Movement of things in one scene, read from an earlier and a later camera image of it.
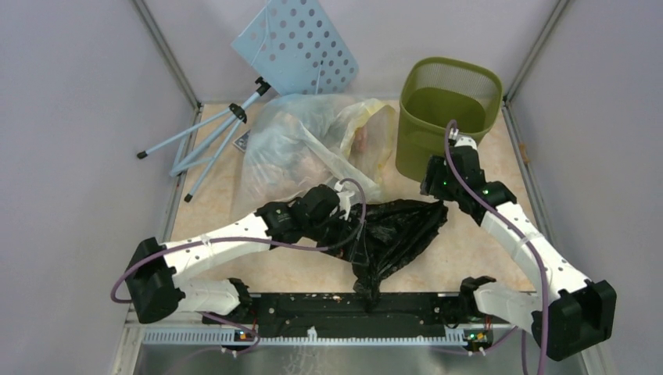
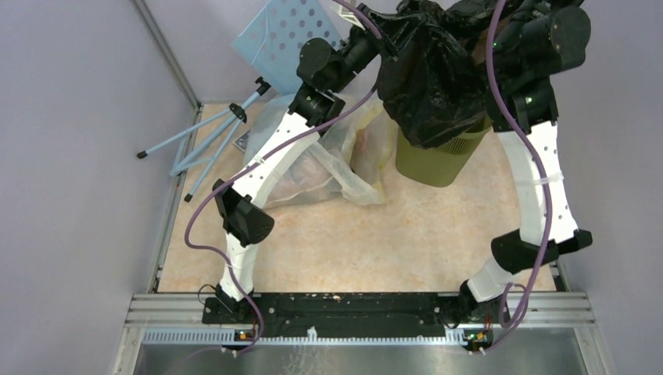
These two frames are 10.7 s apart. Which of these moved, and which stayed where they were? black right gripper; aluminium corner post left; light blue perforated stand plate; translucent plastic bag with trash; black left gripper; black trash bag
Moved: black right gripper; black left gripper; black trash bag
Stayed: aluminium corner post left; light blue perforated stand plate; translucent plastic bag with trash
